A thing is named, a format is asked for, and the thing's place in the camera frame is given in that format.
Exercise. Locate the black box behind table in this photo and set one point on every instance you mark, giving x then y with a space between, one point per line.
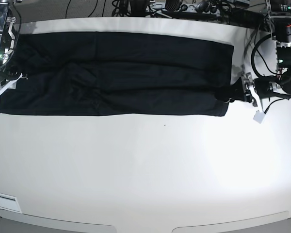
245 18

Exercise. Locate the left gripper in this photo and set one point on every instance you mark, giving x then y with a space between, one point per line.
243 89

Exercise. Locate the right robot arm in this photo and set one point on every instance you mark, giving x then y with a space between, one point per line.
10 25

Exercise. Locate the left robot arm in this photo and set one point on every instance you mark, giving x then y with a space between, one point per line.
278 84

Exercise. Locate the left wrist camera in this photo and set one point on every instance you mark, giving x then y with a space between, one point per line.
259 117

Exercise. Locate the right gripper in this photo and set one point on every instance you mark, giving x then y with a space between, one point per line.
4 89

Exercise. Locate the black chair back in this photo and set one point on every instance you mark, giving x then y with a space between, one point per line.
138 8

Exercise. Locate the white label on table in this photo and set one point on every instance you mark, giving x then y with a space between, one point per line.
9 203

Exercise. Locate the black T-shirt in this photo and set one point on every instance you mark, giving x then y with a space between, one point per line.
108 73

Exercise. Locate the white power strip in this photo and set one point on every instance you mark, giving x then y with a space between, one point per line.
183 9

